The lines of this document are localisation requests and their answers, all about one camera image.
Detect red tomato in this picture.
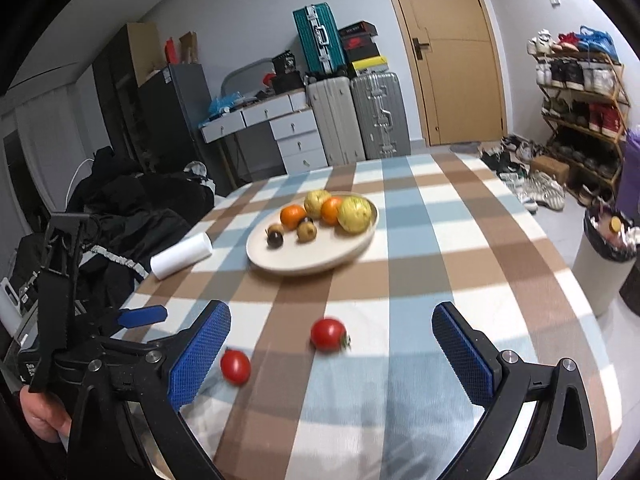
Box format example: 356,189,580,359
310,318,350,353
220,349,252,386

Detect dark plum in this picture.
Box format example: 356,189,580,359
267,231,284,249

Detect brown kiwi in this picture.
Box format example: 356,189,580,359
296,220,317,243
267,223,284,236

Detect person's left hand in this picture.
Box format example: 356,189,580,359
20,386,72,443

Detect white paper towel roll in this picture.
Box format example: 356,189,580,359
150,233,214,280

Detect black clothes pile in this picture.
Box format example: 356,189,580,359
8,146,217,311

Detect plaid tablecloth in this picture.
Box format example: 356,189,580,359
124,154,622,479

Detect orange left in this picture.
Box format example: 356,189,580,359
280,204,307,231

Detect orange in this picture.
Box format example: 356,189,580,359
280,204,307,231
320,196,343,226

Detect beige round plate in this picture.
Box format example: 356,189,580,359
245,190,380,276

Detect yellow pear right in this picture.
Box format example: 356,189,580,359
337,196,373,234

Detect yellow pear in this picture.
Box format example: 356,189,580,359
337,196,373,234
304,190,332,220

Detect yellow pear rear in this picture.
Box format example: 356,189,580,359
304,190,332,220

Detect orange right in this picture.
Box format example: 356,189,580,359
320,196,343,226

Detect cardboard box on floor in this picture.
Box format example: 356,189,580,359
530,155,570,185

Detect dark grey refrigerator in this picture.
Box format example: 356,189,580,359
139,64,232,196

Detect purple bag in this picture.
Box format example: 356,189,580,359
615,126,640,219

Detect white drawer desk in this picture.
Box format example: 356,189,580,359
201,89,328,183

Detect silver suitcase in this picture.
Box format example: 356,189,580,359
350,72,411,159

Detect beige suitcase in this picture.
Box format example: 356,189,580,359
307,77,366,166

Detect wooden shoe rack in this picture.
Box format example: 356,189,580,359
526,26,631,206

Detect wooden door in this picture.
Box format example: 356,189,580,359
393,0,506,145

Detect teal suitcase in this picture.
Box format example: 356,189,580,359
293,2,347,77

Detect stacked shoe boxes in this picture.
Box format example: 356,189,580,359
338,21,388,76

